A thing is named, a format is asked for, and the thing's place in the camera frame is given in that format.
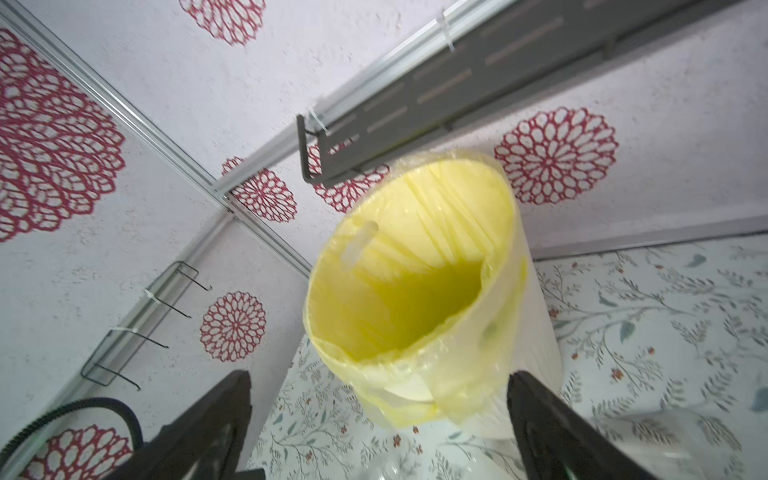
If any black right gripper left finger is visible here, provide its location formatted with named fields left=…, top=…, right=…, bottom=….
left=107, top=370, right=252, bottom=479

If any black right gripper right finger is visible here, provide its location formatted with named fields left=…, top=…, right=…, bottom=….
left=506, top=371, right=654, bottom=479

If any cream ribbed waste bin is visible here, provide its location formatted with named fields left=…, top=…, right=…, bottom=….
left=355, top=230, right=563, bottom=439

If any yellow plastic bin liner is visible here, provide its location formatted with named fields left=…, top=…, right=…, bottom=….
left=303, top=149, right=531, bottom=427

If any clear green-cap bottle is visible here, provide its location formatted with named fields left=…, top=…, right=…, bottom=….
left=589, top=407, right=747, bottom=479

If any black corrugated cable hose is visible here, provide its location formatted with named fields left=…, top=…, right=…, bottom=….
left=0, top=397, right=145, bottom=469

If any black wire wall rack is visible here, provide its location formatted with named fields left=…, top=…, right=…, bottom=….
left=79, top=260, right=213, bottom=390

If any grey metal wall shelf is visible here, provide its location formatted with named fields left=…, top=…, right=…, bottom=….
left=296, top=1, right=725, bottom=186

